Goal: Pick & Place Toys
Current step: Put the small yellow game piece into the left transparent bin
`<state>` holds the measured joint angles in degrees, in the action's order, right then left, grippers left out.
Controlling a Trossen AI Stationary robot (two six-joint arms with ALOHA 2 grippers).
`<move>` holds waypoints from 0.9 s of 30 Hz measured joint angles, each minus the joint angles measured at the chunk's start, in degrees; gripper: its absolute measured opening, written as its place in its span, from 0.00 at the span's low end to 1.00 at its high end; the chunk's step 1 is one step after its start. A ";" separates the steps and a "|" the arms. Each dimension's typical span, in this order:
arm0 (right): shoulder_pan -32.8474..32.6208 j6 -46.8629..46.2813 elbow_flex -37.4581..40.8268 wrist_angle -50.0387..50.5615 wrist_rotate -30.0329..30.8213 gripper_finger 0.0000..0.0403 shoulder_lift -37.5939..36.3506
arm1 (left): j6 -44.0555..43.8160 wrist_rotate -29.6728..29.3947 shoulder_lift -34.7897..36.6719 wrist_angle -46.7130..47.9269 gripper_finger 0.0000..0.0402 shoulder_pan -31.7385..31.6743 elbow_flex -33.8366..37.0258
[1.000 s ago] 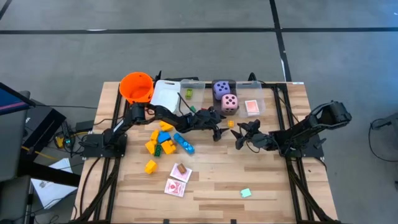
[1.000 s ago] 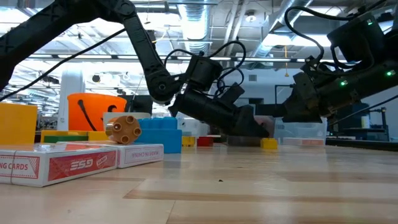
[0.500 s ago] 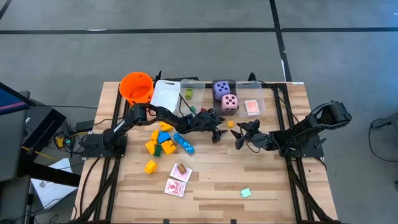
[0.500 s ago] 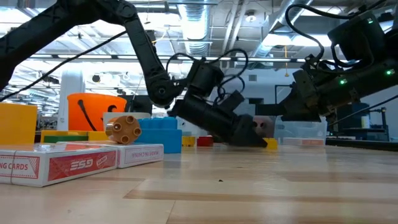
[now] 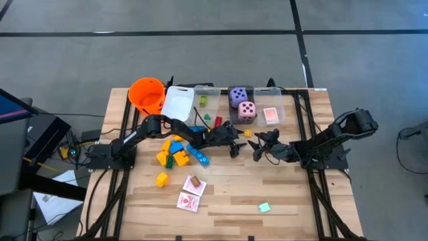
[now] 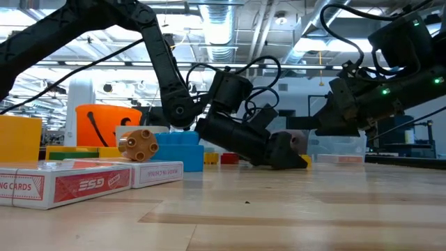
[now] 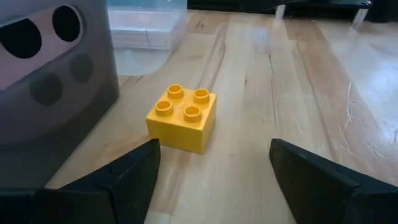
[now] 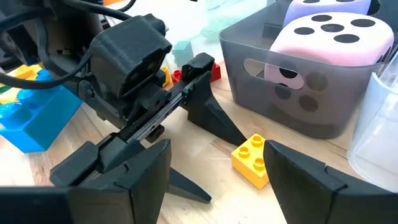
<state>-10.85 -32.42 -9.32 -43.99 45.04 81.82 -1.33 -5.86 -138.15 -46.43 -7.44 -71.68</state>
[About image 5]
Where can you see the tilted blue screen monitor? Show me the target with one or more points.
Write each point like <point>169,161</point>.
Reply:
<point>13,108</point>

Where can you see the small green patterned block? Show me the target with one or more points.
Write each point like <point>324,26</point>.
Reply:
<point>207,117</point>

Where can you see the white paper sheet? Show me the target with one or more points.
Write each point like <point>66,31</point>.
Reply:
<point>57,207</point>

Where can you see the purple foam die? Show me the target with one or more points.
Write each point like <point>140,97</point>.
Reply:
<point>238,97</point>

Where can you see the dark green flat block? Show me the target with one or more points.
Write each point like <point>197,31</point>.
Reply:
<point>170,162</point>

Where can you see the small yellow building block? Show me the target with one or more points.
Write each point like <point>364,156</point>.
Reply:
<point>247,133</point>

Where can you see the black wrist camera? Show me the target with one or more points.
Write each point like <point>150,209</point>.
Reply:
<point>271,135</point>
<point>233,129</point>

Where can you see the lime green building block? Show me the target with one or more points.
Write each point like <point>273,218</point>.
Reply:
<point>203,100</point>

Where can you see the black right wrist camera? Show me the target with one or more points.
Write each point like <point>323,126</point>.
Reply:
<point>271,135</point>

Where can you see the orange plastic bucket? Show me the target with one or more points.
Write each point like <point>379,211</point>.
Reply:
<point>147,100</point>

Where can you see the black aluminium table frame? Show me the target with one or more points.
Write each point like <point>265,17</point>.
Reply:
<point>315,201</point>

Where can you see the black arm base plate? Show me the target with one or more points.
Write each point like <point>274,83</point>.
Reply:
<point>100,160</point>
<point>337,164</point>

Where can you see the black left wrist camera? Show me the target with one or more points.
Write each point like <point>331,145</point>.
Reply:
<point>233,129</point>

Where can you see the long blue building block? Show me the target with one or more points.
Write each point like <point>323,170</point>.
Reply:
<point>198,155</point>

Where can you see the black side desk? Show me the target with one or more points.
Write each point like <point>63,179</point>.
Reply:
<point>50,187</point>

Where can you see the black floor stand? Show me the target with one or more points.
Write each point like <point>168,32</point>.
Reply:
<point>418,132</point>

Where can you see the yellow connector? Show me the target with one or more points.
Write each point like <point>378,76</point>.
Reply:
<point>64,153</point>

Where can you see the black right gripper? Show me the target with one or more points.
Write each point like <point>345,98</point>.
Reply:
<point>282,152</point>

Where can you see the tan round studded block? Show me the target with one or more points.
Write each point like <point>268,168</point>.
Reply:
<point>195,181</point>

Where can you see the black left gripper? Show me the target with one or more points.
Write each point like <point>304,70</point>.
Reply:
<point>220,137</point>

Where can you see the smoky grey plastic bin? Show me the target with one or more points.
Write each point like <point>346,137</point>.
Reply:
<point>232,114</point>

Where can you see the clear plastic bin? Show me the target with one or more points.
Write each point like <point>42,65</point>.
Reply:
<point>214,107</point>
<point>269,98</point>

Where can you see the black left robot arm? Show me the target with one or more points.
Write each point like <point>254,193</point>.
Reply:
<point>157,122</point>

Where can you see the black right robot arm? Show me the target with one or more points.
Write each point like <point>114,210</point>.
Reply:
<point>334,134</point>

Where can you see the pink foam die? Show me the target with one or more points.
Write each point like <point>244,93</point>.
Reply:
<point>247,112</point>

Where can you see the black power adapter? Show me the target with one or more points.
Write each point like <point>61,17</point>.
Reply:
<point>91,135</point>

